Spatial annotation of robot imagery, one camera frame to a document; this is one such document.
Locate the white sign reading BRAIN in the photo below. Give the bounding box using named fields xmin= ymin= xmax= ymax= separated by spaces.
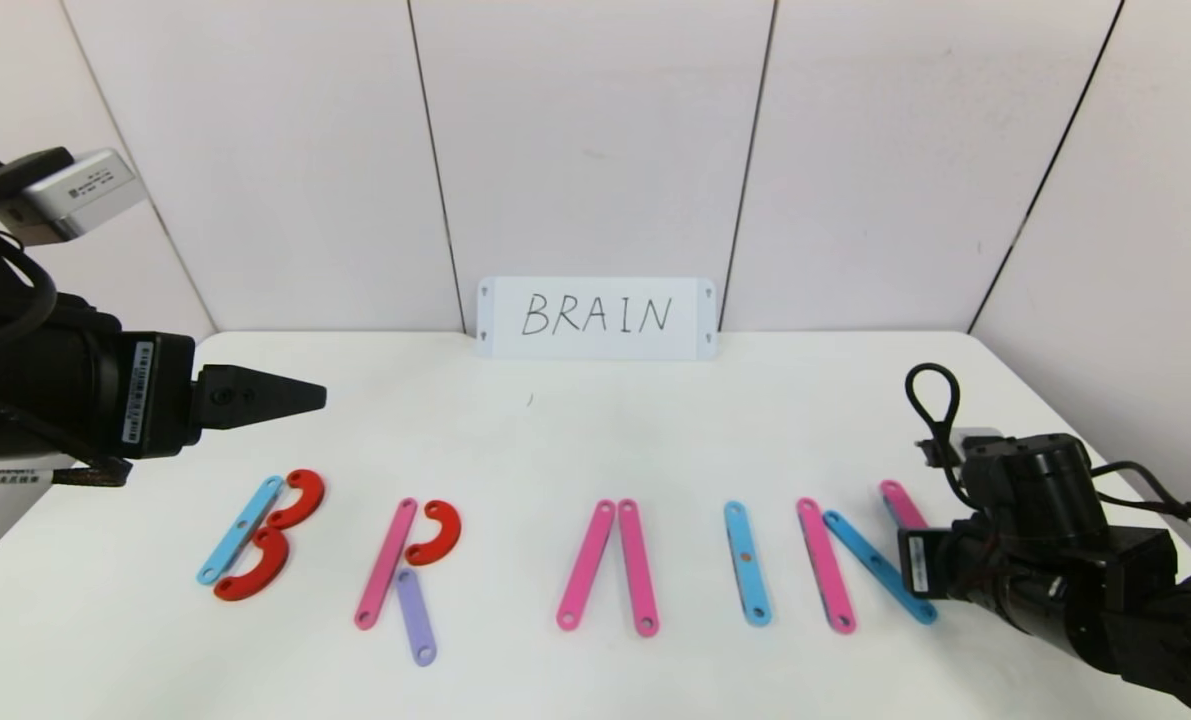
xmin=477 ymin=276 xmax=718 ymax=360

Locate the red curved plastic piece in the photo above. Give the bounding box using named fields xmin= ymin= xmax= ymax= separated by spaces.
xmin=266 ymin=469 xmax=326 ymax=531
xmin=213 ymin=527 xmax=290 ymax=602

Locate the black right arm cable loop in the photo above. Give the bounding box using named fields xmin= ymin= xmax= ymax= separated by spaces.
xmin=904 ymin=363 xmax=976 ymax=501

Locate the blue bar with orange dot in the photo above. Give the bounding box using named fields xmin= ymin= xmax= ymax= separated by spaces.
xmin=724 ymin=501 xmax=773 ymax=628

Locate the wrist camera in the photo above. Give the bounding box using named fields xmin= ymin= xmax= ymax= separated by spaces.
xmin=915 ymin=427 xmax=1006 ymax=471
xmin=0 ymin=148 xmax=149 ymax=247

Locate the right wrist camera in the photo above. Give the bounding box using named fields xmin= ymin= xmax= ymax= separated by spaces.
xmin=915 ymin=427 xmax=1006 ymax=471

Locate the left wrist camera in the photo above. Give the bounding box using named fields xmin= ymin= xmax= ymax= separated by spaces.
xmin=0 ymin=148 xmax=149 ymax=247

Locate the pink plastic bar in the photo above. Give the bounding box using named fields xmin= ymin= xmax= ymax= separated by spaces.
xmin=879 ymin=480 xmax=931 ymax=532
xmin=797 ymin=498 xmax=858 ymax=635
xmin=556 ymin=500 xmax=617 ymax=633
xmin=353 ymin=498 xmax=419 ymax=631
xmin=617 ymin=499 xmax=660 ymax=638

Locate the short purple plastic bar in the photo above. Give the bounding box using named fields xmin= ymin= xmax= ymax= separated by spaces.
xmin=396 ymin=568 xmax=438 ymax=667

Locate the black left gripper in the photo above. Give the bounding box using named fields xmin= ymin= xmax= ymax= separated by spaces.
xmin=6 ymin=324 xmax=328 ymax=461

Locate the braided black labelled cable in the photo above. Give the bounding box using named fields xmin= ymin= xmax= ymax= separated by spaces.
xmin=0 ymin=456 xmax=131 ymax=488

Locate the blue plastic bar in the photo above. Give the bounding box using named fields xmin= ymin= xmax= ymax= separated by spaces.
xmin=823 ymin=510 xmax=939 ymax=626
xmin=196 ymin=475 xmax=285 ymax=586

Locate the small red curved piece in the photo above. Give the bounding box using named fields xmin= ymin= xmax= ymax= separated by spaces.
xmin=404 ymin=500 xmax=462 ymax=567

